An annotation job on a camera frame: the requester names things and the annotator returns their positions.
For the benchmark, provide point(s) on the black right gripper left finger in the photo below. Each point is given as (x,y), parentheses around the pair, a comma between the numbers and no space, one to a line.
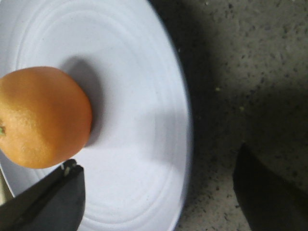
(55,203)

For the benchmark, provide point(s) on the light blue plate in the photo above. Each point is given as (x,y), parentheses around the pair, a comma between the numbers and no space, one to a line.
(137,160)

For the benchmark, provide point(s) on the orange fruit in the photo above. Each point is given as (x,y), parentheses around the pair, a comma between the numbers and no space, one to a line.
(45,117)

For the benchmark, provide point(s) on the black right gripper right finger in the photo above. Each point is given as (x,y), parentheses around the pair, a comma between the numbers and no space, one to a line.
(268,202)

